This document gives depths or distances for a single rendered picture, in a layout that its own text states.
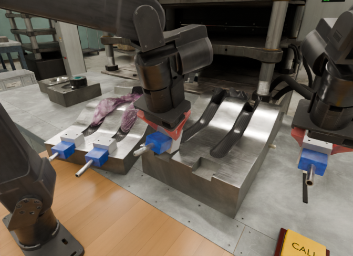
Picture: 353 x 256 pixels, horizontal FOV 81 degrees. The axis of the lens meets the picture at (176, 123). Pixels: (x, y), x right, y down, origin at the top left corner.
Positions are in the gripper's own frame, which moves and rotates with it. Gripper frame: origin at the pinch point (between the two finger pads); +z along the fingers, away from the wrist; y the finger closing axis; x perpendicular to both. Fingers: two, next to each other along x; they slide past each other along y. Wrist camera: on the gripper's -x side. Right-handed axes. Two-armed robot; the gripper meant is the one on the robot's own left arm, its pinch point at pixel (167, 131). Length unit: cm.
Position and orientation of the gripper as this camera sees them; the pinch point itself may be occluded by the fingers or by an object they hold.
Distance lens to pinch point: 47.9
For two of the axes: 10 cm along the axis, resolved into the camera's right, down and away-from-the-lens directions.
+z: 1.0, 6.5, 7.5
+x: -5.8, 6.5, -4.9
